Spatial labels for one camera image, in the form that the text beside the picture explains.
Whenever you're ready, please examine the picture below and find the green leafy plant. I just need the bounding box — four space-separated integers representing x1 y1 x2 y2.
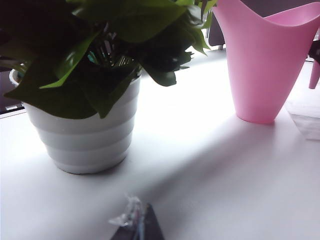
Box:
0 0 218 120

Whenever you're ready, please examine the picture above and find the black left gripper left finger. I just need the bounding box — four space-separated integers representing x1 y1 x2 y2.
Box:
109 212 145 240

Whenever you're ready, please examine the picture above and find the pink plastic watering can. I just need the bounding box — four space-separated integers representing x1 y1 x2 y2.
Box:
211 0 320 125

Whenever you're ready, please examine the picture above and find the white ribbed plant pot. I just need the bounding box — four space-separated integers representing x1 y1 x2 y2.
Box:
23 74 142 175

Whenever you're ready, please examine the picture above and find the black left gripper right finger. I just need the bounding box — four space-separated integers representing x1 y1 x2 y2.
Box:
143 202 166 240

